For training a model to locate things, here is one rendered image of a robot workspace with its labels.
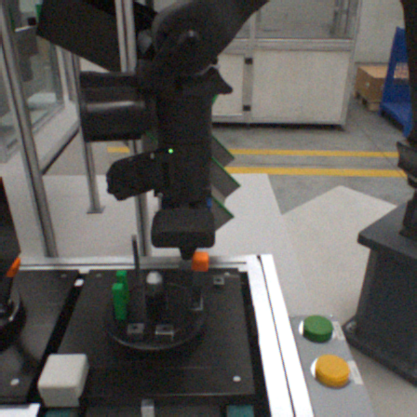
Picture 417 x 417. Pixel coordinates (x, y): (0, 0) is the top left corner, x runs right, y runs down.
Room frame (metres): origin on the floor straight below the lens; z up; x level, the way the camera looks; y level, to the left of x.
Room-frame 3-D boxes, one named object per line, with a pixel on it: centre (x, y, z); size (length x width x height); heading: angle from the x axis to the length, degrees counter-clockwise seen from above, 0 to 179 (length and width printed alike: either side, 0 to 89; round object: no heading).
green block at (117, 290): (0.41, 0.12, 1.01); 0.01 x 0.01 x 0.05; 1
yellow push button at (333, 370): (0.35, -0.15, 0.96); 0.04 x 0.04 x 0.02
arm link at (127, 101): (0.42, 0.07, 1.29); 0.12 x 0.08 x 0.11; 102
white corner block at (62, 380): (0.33, 0.17, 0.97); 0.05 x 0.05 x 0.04; 1
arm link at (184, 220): (0.43, 0.03, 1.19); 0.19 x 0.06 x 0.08; 1
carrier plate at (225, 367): (0.43, 0.07, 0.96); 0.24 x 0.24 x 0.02; 1
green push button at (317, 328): (0.42, -0.14, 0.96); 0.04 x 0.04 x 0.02
